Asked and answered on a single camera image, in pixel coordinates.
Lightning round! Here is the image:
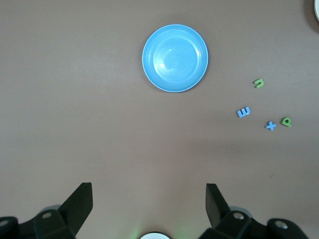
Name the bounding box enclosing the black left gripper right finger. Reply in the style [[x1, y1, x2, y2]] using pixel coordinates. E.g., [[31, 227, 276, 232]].
[[198, 183, 310, 239]]

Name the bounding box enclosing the blue lowercase letter m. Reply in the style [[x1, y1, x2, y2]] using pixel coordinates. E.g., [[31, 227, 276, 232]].
[[236, 107, 251, 119]]

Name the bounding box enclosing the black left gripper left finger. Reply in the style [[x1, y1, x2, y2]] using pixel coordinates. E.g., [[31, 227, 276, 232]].
[[0, 182, 94, 239]]

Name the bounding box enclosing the blue plate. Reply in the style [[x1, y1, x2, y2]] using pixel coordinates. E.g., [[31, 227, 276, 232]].
[[142, 24, 209, 93]]

